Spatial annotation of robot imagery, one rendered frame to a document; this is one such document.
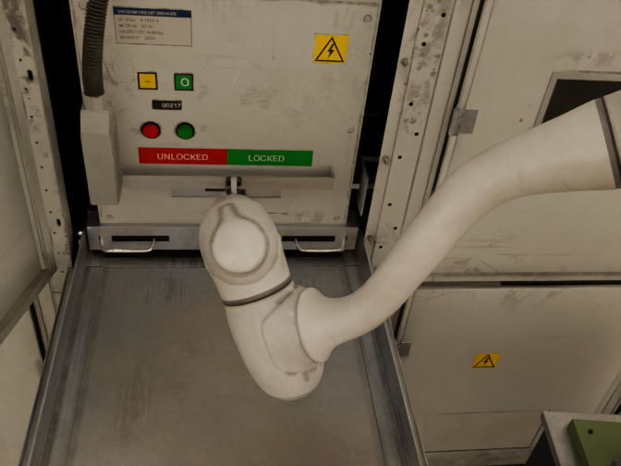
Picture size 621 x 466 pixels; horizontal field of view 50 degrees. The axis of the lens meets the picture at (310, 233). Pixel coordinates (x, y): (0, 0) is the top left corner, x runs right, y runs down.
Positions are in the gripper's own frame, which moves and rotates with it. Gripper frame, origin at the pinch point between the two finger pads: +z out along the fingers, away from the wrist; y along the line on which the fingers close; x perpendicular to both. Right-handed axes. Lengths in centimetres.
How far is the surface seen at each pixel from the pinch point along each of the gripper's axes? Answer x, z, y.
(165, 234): -12.7, 11.4, 7.6
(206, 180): -4.6, 1.3, -4.2
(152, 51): -13.1, -6.7, -26.1
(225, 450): -1.5, -24.6, 35.3
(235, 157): 0.7, 3.5, -8.3
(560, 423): 61, -12, 39
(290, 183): 10.9, 1.5, -3.8
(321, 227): 18.4, 10.5, 6.1
